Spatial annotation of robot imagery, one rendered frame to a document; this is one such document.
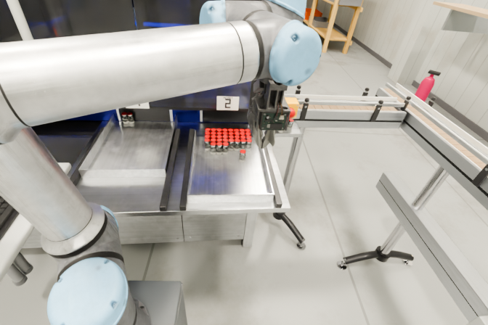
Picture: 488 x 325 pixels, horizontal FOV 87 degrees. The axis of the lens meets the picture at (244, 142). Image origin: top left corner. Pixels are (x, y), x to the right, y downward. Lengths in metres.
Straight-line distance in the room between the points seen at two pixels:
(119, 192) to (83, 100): 0.62
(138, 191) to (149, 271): 0.91
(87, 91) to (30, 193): 0.27
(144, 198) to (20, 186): 0.40
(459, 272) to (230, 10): 1.29
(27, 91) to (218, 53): 0.17
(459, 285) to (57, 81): 1.43
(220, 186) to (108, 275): 0.42
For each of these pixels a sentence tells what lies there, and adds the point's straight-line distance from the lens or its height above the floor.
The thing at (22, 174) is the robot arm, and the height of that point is 1.21.
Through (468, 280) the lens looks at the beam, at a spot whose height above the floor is 0.55.
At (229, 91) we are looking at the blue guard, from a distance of 0.99.
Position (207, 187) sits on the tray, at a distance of 0.84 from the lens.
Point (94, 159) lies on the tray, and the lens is 1.02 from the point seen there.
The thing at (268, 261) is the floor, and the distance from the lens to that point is 1.72.
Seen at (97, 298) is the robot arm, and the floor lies 1.01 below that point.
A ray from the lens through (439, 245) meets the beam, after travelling 1.46.
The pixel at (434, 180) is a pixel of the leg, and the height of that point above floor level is 0.74.
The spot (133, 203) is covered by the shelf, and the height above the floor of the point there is 0.88.
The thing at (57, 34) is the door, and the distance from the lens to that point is 1.05.
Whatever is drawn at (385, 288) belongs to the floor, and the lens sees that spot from 1.89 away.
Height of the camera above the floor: 1.49
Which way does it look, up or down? 36 degrees down
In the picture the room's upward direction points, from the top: 6 degrees clockwise
